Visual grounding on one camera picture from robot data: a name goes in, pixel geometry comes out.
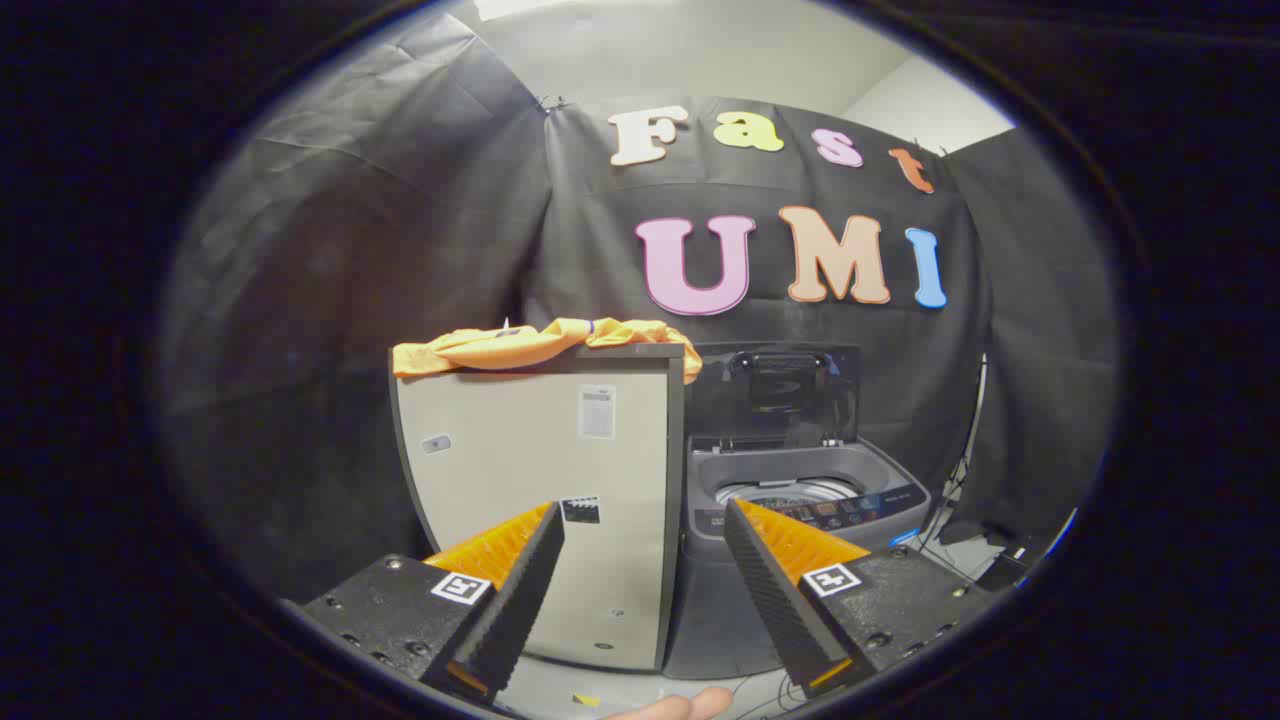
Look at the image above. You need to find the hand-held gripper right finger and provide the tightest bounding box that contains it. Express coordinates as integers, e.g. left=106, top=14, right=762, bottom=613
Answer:
left=722, top=497, right=1001, bottom=701

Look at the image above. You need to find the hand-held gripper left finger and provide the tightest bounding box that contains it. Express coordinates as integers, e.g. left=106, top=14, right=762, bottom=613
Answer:
left=283, top=500, right=566, bottom=706

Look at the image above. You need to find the grey washing machine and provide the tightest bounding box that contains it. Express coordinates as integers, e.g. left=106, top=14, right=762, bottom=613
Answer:
left=660, top=438, right=933, bottom=681

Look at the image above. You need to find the orange shirt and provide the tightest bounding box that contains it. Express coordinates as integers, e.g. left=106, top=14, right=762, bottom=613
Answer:
left=392, top=318, right=703, bottom=385

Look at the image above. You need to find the beige cabinet with dark top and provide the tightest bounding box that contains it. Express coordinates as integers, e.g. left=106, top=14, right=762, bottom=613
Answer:
left=388, top=342, right=687, bottom=673

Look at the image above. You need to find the black box on floor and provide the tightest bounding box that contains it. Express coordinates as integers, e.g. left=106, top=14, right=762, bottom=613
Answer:
left=975, top=545, right=1046, bottom=593

